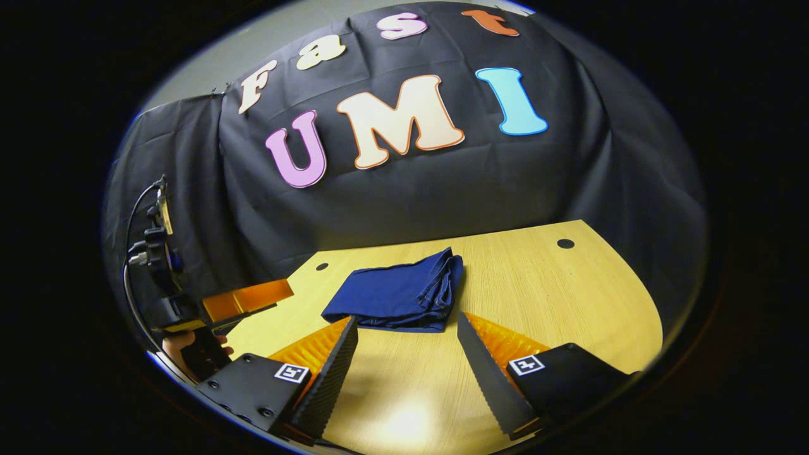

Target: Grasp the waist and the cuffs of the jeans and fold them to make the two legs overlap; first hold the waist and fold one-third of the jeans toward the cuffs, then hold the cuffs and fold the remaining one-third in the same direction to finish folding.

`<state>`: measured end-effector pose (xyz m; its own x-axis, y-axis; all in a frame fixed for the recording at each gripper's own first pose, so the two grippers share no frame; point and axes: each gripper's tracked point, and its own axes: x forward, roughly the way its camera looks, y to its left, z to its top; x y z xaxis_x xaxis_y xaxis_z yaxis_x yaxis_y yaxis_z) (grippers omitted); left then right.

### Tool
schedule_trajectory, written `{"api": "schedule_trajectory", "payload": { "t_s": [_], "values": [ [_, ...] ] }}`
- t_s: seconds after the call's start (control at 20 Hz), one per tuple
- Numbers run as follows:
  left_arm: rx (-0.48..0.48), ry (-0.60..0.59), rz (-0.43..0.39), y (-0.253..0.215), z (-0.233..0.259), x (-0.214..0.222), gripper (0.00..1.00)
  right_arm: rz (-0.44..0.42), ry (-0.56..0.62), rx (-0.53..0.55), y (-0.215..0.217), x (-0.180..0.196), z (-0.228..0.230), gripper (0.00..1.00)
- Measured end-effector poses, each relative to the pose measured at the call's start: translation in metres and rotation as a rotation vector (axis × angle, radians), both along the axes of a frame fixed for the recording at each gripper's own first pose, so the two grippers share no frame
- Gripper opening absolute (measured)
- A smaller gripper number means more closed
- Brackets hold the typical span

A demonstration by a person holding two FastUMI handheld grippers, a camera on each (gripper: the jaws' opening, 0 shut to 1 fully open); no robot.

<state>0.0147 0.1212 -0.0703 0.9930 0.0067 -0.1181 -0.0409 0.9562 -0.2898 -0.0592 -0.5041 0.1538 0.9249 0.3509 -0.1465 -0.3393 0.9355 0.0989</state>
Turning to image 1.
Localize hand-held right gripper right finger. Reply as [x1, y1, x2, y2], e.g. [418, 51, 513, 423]
[456, 312, 639, 441]

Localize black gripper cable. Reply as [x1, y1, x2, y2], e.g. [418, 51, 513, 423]
[123, 179, 166, 351]

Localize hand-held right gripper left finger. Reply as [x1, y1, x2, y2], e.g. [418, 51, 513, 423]
[196, 316, 359, 443]

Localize black backdrop cloth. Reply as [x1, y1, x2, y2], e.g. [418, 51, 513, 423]
[101, 0, 709, 355]

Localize blue jeans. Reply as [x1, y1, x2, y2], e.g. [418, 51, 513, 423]
[321, 246, 465, 334]

